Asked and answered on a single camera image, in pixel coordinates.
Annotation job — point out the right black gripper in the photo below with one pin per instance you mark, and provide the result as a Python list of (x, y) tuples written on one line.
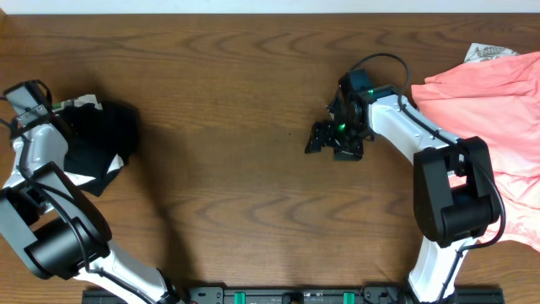
[(321, 135)]

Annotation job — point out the black t-shirt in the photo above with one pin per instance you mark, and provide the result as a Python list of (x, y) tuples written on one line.
[(99, 136)]

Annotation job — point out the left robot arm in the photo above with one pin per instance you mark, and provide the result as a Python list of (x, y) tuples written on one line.
[(47, 220)]

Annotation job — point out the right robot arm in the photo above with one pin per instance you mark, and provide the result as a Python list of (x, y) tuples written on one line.
[(454, 195)]

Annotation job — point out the white printed garment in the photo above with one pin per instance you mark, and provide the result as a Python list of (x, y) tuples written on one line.
[(481, 52)]

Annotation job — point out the pink t-shirt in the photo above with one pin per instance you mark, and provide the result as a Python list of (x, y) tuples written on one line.
[(497, 100)]

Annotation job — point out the black folded garment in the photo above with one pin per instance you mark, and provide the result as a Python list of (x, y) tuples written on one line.
[(97, 186)]

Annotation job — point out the white folded t-shirt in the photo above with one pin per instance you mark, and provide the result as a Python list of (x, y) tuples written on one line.
[(117, 162)]

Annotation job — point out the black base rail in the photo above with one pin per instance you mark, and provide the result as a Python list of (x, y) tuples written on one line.
[(364, 295)]

